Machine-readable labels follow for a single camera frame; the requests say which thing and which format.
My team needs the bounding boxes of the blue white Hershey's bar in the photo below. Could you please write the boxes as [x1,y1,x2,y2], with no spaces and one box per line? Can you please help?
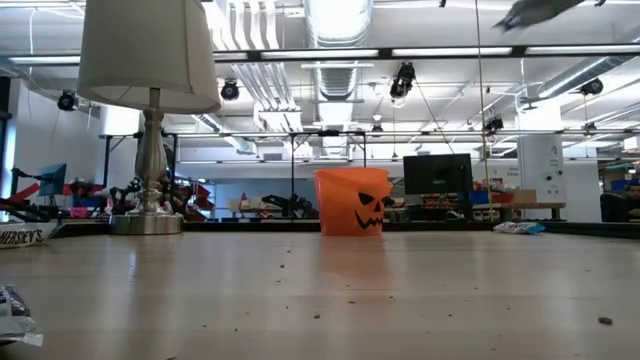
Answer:
[492,221,546,236]
[0,221,59,250]

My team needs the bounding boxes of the orange pumpkin face bucket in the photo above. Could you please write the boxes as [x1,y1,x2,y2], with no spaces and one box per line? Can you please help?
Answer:
[313,167,394,237]

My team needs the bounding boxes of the white shade silver table lamp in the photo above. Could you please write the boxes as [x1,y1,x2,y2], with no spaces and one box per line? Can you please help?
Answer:
[77,0,222,236]

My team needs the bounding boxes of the white cabinet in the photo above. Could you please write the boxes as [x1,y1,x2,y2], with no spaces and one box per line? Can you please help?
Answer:
[517,133,567,204]

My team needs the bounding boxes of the black computer monitor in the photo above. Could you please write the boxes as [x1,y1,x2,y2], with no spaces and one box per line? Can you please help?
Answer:
[403,153,474,221]

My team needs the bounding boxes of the blue storage bins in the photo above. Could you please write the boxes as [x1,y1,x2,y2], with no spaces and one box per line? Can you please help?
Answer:
[602,177,640,194]

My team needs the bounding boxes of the wooden workshop table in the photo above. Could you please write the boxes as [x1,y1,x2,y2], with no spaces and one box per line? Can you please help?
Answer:
[472,201,567,221]

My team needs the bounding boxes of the black office chair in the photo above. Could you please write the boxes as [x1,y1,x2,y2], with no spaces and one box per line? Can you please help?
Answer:
[598,193,629,224]

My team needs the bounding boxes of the long ceiling light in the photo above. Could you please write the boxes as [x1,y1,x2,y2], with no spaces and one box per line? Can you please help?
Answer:
[212,45,640,59]

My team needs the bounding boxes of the red storage bins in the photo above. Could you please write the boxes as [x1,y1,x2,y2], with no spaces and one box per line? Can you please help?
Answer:
[174,179,217,222]

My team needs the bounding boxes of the blue lit monitor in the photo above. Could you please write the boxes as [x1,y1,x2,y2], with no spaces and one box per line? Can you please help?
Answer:
[38,163,68,197]

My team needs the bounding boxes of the red black background robot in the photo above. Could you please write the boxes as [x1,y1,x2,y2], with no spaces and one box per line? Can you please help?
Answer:
[0,167,56,224]

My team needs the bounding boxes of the silver ventilation duct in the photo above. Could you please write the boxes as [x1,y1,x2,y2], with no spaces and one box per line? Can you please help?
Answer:
[537,54,640,100]
[304,0,375,101]

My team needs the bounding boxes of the thin hanging cord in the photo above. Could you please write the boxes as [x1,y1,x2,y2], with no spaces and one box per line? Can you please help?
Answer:
[473,0,494,221]

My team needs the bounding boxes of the black aluminium table frame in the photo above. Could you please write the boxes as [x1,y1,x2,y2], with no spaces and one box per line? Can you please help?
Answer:
[49,219,640,239]

